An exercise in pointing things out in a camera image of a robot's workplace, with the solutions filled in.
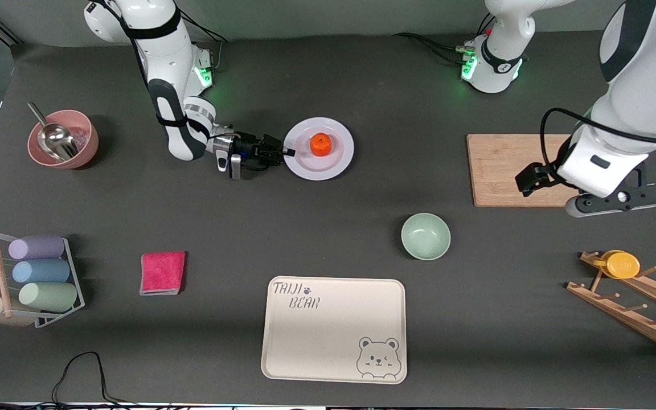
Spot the orange fruit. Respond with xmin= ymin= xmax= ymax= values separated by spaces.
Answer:
xmin=310 ymin=133 xmax=333 ymax=157

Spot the white round plate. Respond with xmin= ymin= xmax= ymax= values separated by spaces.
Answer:
xmin=282 ymin=117 xmax=355 ymax=182

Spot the wooden cutting board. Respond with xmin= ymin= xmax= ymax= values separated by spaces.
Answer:
xmin=466 ymin=134 xmax=580 ymax=208

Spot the light green bowl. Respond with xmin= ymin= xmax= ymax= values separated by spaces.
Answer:
xmin=401 ymin=212 xmax=452 ymax=261

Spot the pink folded cloth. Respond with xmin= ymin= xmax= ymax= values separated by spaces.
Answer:
xmin=139 ymin=251 xmax=187 ymax=296

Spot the wooden dish rack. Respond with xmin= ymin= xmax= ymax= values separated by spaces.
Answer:
xmin=565 ymin=251 xmax=656 ymax=359

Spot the pink ribbed bowl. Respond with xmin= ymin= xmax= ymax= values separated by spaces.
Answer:
xmin=27 ymin=109 xmax=100 ymax=170

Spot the cream tray with bear print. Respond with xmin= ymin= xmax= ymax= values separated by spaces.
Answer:
xmin=261 ymin=276 xmax=408 ymax=385

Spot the metal scoop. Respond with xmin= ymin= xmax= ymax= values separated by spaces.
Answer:
xmin=27 ymin=101 xmax=80 ymax=162

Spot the purple cup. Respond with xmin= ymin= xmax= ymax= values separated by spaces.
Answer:
xmin=8 ymin=235 xmax=65 ymax=260

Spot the blue cup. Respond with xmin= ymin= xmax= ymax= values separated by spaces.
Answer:
xmin=12 ymin=259 xmax=71 ymax=284

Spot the green cup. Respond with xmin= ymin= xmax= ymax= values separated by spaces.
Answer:
xmin=18 ymin=282 xmax=78 ymax=313

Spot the black right base cable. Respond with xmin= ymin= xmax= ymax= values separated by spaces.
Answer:
xmin=183 ymin=11 xmax=235 ymax=43

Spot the black base cable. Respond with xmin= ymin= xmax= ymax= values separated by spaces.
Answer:
xmin=183 ymin=11 xmax=235 ymax=43
xmin=393 ymin=32 xmax=471 ymax=63

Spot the black left base cable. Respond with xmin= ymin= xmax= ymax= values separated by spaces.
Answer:
xmin=393 ymin=32 xmax=471 ymax=63

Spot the black looped table cable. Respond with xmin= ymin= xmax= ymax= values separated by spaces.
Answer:
xmin=52 ymin=351 xmax=135 ymax=406

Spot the white wire cup rack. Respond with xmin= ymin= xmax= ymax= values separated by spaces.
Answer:
xmin=0 ymin=229 xmax=85 ymax=329

